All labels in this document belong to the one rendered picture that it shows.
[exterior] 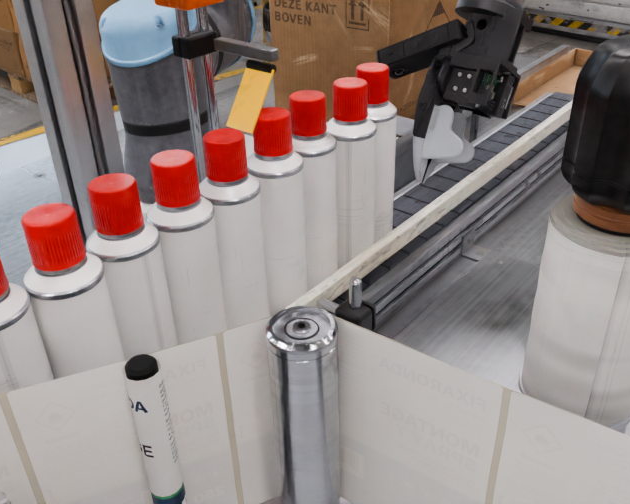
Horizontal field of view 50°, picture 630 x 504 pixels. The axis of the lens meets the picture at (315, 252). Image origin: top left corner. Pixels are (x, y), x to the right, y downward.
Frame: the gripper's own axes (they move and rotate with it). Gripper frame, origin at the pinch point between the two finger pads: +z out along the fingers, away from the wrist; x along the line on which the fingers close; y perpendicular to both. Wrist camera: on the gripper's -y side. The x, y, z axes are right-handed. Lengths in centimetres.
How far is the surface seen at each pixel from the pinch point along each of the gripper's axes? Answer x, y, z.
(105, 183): -43.8, 0.2, 8.0
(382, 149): -13.2, 2.2, -0.7
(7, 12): 127, -330, -23
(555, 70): 68, -12, -29
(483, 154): 20.2, -1.2, -5.4
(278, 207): -27.1, 2.2, 7.2
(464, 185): 3.8, 4.7, 0.1
